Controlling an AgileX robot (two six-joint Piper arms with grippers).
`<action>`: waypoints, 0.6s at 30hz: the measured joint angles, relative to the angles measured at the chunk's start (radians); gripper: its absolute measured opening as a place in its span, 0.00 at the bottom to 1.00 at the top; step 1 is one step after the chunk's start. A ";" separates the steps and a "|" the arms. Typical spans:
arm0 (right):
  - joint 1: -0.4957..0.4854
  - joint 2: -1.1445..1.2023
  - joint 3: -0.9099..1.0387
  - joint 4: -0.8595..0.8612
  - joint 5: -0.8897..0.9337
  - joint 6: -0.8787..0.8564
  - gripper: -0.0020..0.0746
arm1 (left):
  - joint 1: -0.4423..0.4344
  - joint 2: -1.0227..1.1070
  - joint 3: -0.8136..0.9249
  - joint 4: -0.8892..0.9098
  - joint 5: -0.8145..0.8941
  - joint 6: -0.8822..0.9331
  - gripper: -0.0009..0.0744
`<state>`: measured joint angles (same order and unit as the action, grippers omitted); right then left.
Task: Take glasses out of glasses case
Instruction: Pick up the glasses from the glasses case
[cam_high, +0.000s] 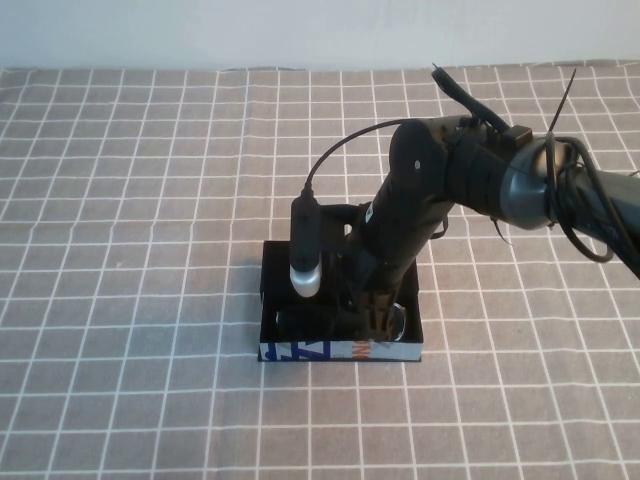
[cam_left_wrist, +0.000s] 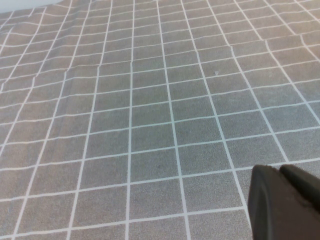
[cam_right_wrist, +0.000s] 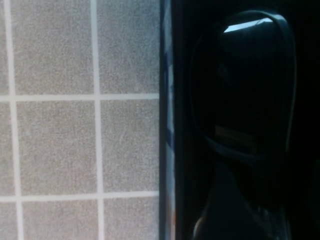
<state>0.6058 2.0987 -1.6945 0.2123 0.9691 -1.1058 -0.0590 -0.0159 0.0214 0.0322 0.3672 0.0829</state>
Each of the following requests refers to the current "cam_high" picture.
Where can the black printed glasses case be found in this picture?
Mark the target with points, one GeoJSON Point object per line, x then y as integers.
{"type": "Point", "coordinates": [310, 351]}

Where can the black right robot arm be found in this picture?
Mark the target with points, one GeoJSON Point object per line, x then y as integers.
{"type": "Point", "coordinates": [417, 200]}

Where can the long black zip tie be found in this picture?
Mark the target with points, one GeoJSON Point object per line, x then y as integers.
{"type": "Point", "coordinates": [562, 102]}

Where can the dark framed glasses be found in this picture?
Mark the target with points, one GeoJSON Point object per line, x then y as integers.
{"type": "Point", "coordinates": [305, 322]}

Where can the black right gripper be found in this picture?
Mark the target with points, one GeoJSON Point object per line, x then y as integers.
{"type": "Point", "coordinates": [375, 272]}

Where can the grey white-checked tablecloth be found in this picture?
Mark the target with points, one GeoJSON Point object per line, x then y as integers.
{"type": "Point", "coordinates": [150, 250]}

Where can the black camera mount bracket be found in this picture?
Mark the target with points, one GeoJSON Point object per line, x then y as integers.
{"type": "Point", "coordinates": [340, 225]}

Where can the black silver-tipped wrist camera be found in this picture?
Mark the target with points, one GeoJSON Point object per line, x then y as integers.
{"type": "Point", "coordinates": [305, 240]}

